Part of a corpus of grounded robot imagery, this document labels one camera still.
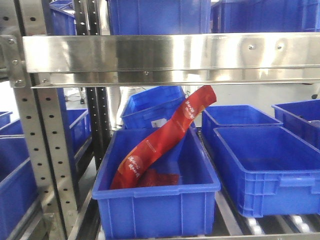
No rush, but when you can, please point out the dark blue bin rear right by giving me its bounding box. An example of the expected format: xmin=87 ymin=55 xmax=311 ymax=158
xmin=201 ymin=104 xmax=283 ymax=148

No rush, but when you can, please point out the stainless steel shelf front beam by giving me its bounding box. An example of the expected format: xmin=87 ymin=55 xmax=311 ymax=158
xmin=27 ymin=32 xmax=320 ymax=88

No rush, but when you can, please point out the black perforated shelf upright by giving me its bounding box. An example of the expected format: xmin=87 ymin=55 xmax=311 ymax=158
xmin=73 ymin=0 xmax=111 ymax=163

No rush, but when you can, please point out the dark blue bin far right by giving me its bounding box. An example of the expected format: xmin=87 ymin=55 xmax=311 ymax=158
xmin=272 ymin=99 xmax=320 ymax=148

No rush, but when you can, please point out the dark blue bin left shelf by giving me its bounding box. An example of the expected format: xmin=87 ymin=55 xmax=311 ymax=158
xmin=0 ymin=137 xmax=38 ymax=240

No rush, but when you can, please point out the dark blue bin lower right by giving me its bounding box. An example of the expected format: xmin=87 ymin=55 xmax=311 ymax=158
xmin=213 ymin=126 xmax=320 ymax=218

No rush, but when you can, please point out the dark blue bin rear centre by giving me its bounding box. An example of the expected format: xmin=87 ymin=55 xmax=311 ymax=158
xmin=121 ymin=86 xmax=186 ymax=129

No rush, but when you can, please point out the red snack packaging strip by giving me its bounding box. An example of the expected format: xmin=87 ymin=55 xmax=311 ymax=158
xmin=110 ymin=85 xmax=217 ymax=190

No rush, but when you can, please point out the dark blue bin upper shelf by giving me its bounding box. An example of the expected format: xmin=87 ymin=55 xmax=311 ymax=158
xmin=107 ymin=0 xmax=211 ymax=35

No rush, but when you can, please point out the dark blue bin shelf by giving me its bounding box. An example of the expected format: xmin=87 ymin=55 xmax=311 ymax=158
xmin=107 ymin=0 xmax=211 ymax=35
xmin=0 ymin=137 xmax=38 ymax=240

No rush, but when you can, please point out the dark blue bin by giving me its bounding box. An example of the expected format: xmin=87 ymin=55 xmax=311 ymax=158
xmin=92 ymin=127 xmax=221 ymax=240
xmin=272 ymin=99 xmax=320 ymax=148
xmin=210 ymin=0 xmax=320 ymax=33
xmin=213 ymin=126 xmax=320 ymax=218
xmin=201 ymin=104 xmax=283 ymax=148
xmin=121 ymin=86 xmax=186 ymax=129

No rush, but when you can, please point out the dark blue bin lower centre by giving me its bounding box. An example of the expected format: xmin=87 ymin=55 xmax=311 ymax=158
xmin=92 ymin=127 xmax=221 ymax=240

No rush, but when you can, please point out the dark blue bin upper right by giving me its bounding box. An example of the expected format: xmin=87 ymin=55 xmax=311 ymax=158
xmin=210 ymin=0 xmax=320 ymax=33

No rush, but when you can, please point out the perforated steel shelf upright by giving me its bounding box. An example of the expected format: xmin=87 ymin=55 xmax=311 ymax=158
xmin=0 ymin=0 xmax=79 ymax=240

